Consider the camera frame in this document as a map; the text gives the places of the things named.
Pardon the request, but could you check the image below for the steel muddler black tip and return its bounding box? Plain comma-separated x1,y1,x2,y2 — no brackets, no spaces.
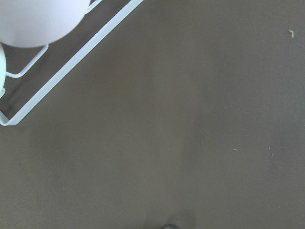
162,224,180,229

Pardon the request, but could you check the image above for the wire rack with cups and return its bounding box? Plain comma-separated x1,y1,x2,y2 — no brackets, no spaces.
0,0,142,126

